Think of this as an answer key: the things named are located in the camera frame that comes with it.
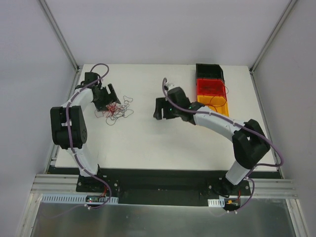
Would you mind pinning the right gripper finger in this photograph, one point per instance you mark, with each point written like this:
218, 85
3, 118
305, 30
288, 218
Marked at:
158, 108
167, 114

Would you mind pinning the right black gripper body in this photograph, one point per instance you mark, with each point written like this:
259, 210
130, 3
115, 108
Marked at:
163, 109

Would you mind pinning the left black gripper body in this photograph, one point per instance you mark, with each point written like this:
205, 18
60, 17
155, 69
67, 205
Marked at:
104, 96

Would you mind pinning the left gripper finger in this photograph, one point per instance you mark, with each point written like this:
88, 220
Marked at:
101, 107
112, 95

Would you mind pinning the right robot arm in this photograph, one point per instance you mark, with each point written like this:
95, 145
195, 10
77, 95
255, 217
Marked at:
249, 142

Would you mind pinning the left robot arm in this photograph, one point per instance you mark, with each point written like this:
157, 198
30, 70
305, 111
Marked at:
68, 126

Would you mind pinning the red storage bin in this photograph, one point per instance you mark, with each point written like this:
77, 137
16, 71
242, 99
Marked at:
210, 87

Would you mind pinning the yellow storage bin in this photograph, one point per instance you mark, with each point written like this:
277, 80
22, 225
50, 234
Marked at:
216, 103

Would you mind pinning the black storage bin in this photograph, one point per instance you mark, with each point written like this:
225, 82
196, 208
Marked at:
209, 71

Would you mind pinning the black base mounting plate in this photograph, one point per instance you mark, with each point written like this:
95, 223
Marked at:
162, 187

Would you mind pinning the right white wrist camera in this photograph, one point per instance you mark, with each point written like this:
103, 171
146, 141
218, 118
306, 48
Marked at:
168, 86

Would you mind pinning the aluminium front rail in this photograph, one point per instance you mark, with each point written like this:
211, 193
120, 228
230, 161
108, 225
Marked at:
66, 184

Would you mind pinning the left aluminium frame post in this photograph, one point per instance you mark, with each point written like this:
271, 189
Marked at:
58, 33

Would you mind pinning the aluminium frame post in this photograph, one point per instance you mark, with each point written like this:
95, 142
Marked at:
273, 34
58, 33

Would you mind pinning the right white cable duct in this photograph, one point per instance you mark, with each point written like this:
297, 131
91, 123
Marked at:
216, 202

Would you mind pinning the white cable duct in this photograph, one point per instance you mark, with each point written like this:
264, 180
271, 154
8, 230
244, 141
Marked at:
78, 199
216, 202

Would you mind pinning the left white cable duct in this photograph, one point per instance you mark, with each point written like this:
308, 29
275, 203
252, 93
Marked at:
78, 199

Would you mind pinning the right aluminium frame post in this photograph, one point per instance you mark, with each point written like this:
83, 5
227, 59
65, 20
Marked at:
273, 34

